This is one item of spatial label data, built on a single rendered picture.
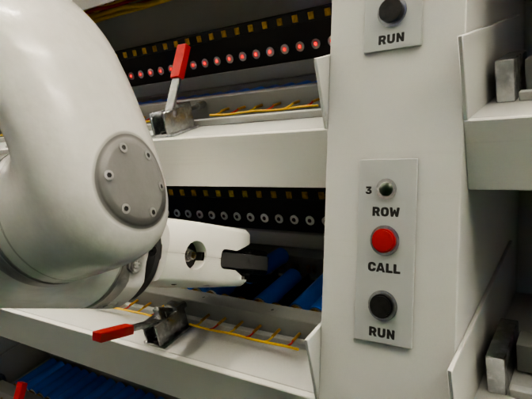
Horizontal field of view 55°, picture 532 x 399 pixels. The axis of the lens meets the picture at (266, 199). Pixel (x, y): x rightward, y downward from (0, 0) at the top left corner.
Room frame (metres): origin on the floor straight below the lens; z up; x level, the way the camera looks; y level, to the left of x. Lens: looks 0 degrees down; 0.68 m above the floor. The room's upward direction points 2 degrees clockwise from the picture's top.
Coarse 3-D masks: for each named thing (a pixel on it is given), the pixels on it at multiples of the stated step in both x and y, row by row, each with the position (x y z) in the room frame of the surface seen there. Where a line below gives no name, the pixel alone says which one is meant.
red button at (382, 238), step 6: (378, 234) 0.34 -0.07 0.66; (384, 234) 0.34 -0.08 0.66; (390, 234) 0.33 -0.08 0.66; (372, 240) 0.34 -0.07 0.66; (378, 240) 0.34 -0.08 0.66; (384, 240) 0.34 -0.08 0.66; (390, 240) 0.33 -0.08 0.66; (378, 246) 0.34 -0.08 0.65; (384, 246) 0.34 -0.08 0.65; (390, 246) 0.33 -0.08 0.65; (384, 252) 0.34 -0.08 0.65
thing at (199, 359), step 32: (0, 320) 0.64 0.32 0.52; (32, 320) 0.59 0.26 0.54; (64, 320) 0.56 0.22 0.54; (96, 320) 0.55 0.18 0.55; (128, 320) 0.54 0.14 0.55; (64, 352) 0.57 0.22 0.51; (96, 352) 0.53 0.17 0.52; (128, 352) 0.49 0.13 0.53; (160, 352) 0.47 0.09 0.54; (192, 352) 0.46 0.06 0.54; (224, 352) 0.45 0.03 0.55; (256, 352) 0.44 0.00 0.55; (288, 352) 0.43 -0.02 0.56; (320, 352) 0.37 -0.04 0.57; (160, 384) 0.48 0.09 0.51; (192, 384) 0.45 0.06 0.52; (224, 384) 0.42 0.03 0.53; (256, 384) 0.40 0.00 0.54; (288, 384) 0.39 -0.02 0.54
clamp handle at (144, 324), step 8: (160, 312) 0.48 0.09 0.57; (152, 320) 0.48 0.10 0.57; (160, 320) 0.48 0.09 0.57; (112, 328) 0.44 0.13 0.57; (120, 328) 0.44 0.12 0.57; (128, 328) 0.45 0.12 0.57; (136, 328) 0.45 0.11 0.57; (144, 328) 0.46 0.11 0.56; (96, 336) 0.43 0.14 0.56; (104, 336) 0.43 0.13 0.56; (112, 336) 0.43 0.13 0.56; (120, 336) 0.44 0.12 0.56
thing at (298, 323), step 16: (160, 288) 0.54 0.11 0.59; (176, 288) 0.53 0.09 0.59; (144, 304) 0.55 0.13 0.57; (160, 304) 0.53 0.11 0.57; (192, 304) 0.50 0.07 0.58; (208, 304) 0.49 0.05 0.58; (224, 304) 0.48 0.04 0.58; (240, 304) 0.48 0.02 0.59; (256, 304) 0.47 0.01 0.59; (272, 304) 0.46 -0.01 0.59; (224, 320) 0.48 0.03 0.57; (240, 320) 0.47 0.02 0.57; (256, 320) 0.46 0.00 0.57; (272, 320) 0.45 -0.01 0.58; (288, 320) 0.44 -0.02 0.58; (304, 320) 0.43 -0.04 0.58; (320, 320) 0.42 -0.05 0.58; (240, 336) 0.45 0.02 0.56; (272, 336) 0.44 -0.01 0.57; (304, 336) 0.43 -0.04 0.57
